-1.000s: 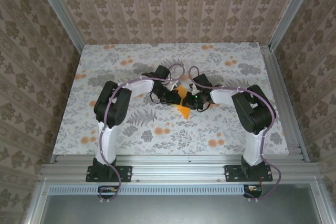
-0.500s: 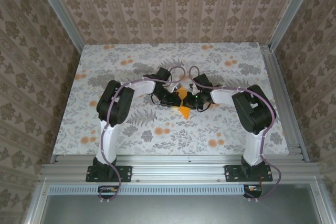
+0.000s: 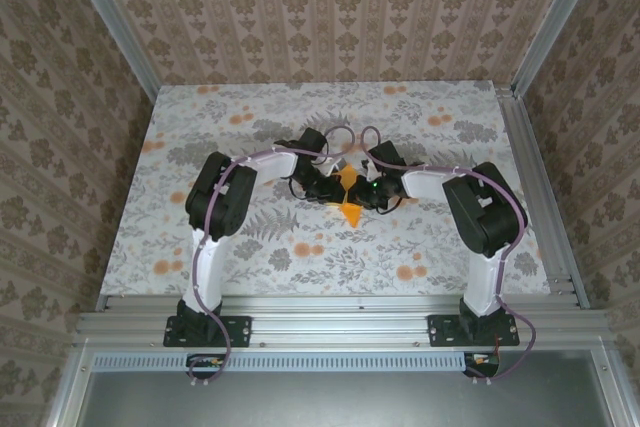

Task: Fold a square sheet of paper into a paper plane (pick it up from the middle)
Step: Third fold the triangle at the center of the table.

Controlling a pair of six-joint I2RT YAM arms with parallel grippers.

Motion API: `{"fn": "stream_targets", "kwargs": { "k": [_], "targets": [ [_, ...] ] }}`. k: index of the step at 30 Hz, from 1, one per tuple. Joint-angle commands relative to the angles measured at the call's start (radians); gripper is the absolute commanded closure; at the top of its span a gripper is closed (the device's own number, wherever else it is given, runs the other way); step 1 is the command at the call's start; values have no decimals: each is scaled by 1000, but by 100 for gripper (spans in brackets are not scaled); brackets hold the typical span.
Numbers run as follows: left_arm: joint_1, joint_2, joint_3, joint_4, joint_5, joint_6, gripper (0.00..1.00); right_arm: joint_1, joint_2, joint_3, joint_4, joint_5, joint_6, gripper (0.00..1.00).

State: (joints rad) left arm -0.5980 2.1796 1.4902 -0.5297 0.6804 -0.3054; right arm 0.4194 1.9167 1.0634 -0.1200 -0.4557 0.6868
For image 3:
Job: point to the short aluminium side rail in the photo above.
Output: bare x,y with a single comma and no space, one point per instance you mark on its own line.
520,137

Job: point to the grey metal tray panel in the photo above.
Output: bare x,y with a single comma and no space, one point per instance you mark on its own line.
325,402

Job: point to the aluminium frame post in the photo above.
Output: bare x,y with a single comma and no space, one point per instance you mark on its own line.
115,27
555,22

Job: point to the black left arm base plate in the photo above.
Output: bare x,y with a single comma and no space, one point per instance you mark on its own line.
240,332

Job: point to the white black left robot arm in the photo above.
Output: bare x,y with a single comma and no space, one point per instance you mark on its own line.
220,197

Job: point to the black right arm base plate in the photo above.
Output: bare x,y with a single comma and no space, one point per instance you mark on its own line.
440,332

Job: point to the orange cloth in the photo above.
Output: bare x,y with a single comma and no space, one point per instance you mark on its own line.
352,214

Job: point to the long aluminium frame rail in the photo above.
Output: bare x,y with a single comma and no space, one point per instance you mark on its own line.
340,322

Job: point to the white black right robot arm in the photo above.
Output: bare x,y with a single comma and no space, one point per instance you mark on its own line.
490,217

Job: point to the floral patterned table cover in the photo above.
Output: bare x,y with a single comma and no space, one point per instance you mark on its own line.
350,257

